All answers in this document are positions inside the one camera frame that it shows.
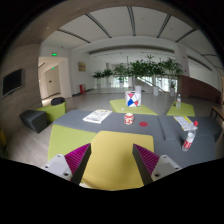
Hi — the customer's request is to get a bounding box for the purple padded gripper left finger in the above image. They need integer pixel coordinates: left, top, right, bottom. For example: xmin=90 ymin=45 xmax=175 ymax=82
xmin=41 ymin=142 xmax=92 ymax=186

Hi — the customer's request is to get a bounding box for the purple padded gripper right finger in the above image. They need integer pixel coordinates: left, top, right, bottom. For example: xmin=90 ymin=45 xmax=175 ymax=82
xmin=131 ymin=143 xmax=183 ymax=186

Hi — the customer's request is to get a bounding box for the red round coaster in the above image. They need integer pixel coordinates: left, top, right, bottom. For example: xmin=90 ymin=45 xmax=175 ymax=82
xmin=139 ymin=122 xmax=148 ymax=127

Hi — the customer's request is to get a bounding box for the red and white mug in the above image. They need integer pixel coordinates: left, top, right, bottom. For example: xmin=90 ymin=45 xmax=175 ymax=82
xmin=124 ymin=113 xmax=134 ymax=125

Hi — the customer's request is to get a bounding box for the newspaper on grey table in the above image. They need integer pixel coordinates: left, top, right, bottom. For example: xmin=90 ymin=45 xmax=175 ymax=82
xmin=83 ymin=110 xmax=111 ymax=124

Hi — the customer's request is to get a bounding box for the clear bottle with red label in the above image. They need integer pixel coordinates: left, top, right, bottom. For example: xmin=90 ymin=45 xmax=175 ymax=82
xmin=182 ymin=121 xmax=198 ymax=151

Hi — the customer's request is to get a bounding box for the yellow leaflet on table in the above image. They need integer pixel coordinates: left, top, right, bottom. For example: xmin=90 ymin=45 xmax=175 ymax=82
xmin=174 ymin=116 xmax=193 ymax=131

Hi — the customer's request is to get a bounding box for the lime green block seat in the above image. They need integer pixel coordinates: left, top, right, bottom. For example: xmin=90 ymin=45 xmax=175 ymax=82
xmin=37 ymin=102 xmax=66 ymax=123

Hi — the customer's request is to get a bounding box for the black cube stool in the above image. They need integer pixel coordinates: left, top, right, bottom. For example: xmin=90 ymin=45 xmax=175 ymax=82
xmin=19 ymin=110 xmax=47 ymax=133

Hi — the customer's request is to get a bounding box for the black bag on seat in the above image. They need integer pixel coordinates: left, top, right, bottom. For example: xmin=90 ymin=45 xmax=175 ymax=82
xmin=51 ymin=97 xmax=65 ymax=106

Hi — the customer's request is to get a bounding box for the red white blue cube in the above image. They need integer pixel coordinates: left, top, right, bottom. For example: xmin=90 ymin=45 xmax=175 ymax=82
xmin=125 ymin=91 xmax=141 ymax=107

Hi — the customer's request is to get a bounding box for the clear bottle on far table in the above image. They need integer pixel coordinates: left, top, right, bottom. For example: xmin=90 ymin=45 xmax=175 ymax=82
xmin=176 ymin=94 xmax=181 ymax=109

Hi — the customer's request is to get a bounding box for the red fire extinguisher box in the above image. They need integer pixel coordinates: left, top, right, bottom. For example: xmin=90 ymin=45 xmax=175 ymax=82
xmin=79 ymin=84 xmax=86 ymax=94

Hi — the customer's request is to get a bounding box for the potted plant far left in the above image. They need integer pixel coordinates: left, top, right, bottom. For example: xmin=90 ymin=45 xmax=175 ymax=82
xmin=93 ymin=70 xmax=104 ymax=88

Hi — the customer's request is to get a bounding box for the wooden bench at right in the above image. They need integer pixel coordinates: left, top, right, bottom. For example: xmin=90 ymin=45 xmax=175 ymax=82
xmin=210 ymin=106 xmax=224 ymax=122

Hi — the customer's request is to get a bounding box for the potted plant in white pot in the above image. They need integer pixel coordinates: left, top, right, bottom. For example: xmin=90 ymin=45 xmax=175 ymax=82
xmin=147 ymin=55 xmax=165 ymax=96
xmin=128 ymin=59 xmax=148 ymax=87

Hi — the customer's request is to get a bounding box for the potted plant right white pot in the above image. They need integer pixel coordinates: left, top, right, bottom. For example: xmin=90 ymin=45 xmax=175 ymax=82
xmin=164 ymin=58 xmax=182 ymax=96

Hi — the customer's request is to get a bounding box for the framed picture on wall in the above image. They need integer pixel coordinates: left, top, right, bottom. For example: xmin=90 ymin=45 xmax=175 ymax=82
xmin=78 ymin=62 xmax=86 ymax=72

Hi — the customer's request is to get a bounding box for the wall mounted black television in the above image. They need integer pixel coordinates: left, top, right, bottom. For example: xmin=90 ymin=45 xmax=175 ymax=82
xmin=2 ymin=69 xmax=24 ymax=97

